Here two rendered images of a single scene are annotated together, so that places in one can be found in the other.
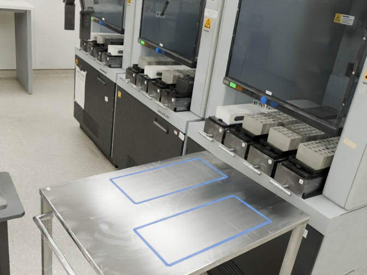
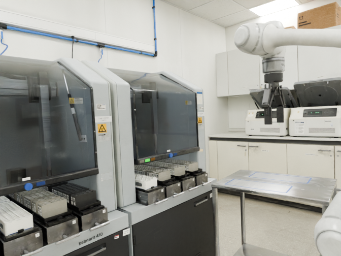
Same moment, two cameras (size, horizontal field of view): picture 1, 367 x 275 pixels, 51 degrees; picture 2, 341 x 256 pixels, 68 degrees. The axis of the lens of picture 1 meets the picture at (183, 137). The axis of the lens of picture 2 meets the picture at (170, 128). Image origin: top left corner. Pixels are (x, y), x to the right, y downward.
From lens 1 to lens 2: 221 cm
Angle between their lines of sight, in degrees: 99
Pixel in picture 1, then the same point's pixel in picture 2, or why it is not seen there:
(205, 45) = (104, 147)
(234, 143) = (173, 189)
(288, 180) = (202, 180)
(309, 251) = not seen: hidden behind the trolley
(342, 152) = (200, 155)
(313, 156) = (194, 165)
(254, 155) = (185, 184)
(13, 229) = not seen: outside the picture
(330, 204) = not seen: hidden behind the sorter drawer
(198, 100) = (109, 197)
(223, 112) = (151, 181)
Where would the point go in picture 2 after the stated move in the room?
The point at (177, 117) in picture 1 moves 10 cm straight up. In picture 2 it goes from (115, 221) to (114, 201)
